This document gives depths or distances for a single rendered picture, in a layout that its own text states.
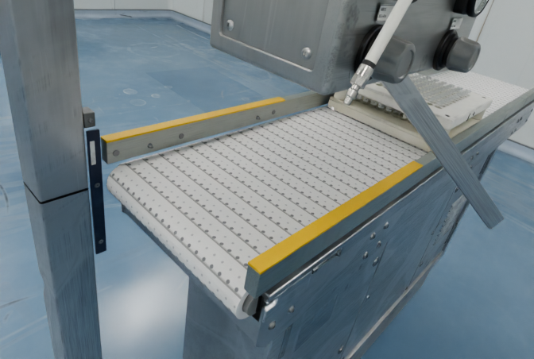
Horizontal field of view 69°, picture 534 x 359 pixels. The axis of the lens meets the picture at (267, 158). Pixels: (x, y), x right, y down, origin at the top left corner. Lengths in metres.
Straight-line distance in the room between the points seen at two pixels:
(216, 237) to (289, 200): 0.12
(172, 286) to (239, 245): 1.20
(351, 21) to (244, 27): 0.07
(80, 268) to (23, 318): 0.97
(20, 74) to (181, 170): 0.21
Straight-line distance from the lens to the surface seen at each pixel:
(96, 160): 0.54
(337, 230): 0.43
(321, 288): 0.51
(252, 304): 0.40
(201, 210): 0.46
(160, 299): 1.56
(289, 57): 0.24
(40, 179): 0.53
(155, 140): 0.55
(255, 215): 0.46
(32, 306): 1.62
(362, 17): 0.23
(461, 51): 0.35
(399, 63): 0.23
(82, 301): 0.69
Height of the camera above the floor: 1.19
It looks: 29 degrees down
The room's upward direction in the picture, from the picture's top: 10 degrees clockwise
